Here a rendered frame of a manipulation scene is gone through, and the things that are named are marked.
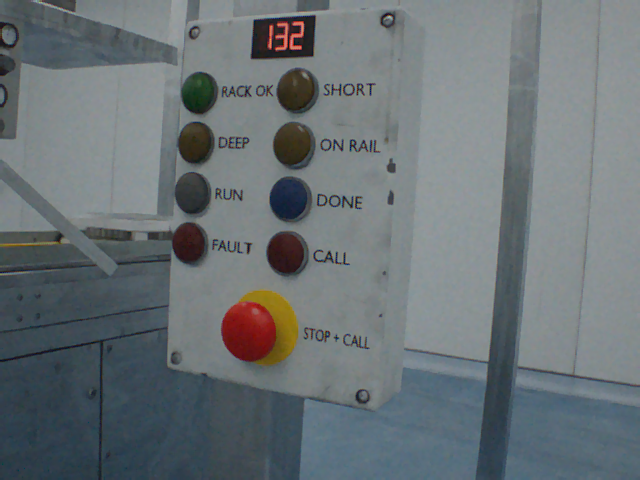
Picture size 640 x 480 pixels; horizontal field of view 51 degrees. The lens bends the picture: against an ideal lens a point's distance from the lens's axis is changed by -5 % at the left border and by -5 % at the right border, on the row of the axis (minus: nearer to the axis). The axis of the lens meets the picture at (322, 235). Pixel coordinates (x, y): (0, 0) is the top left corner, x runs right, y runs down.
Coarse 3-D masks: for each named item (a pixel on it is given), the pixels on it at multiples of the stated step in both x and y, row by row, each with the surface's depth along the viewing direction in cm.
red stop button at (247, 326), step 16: (240, 304) 45; (256, 304) 45; (224, 320) 46; (240, 320) 45; (256, 320) 45; (272, 320) 45; (224, 336) 46; (240, 336) 45; (256, 336) 45; (272, 336) 45; (240, 352) 45; (256, 352) 45
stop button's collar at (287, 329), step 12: (240, 300) 48; (252, 300) 48; (264, 300) 47; (276, 300) 47; (276, 312) 47; (288, 312) 46; (276, 324) 47; (288, 324) 46; (276, 336) 47; (288, 336) 46; (336, 336) 45; (360, 336) 44; (276, 348) 47; (288, 348) 46; (264, 360) 47; (276, 360) 47
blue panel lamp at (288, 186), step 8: (280, 184) 46; (288, 184) 46; (296, 184) 46; (272, 192) 46; (280, 192) 46; (288, 192) 46; (296, 192) 45; (304, 192) 45; (272, 200) 46; (280, 200) 46; (288, 200) 46; (296, 200) 45; (304, 200) 45; (280, 208) 46; (288, 208) 46; (296, 208) 46; (304, 208) 46; (280, 216) 46; (288, 216) 46; (296, 216) 46
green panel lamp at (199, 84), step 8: (192, 80) 49; (200, 80) 49; (208, 80) 49; (184, 88) 49; (192, 88) 49; (200, 88) 49; (208, 88) 49; (184, 96) 49; (192, 96) 49; (200, 96) 49; (208, 96) 49; (192, 104) 49; (200, 104) 49; (208, 104) 49
